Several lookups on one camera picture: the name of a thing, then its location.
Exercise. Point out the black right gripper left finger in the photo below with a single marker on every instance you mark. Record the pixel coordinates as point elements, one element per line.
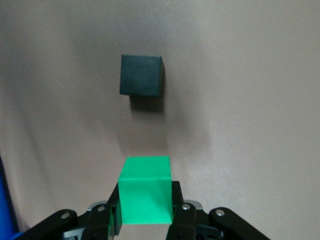
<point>97,225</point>

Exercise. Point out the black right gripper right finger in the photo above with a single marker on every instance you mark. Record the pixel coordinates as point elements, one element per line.
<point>187,225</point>

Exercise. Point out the green cube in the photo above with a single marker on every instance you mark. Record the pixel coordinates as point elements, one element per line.
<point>145,197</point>

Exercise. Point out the black cube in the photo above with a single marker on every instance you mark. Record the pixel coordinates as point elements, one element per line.
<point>140,75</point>

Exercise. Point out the blue plastic bin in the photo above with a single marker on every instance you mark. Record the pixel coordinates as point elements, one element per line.
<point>4,200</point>

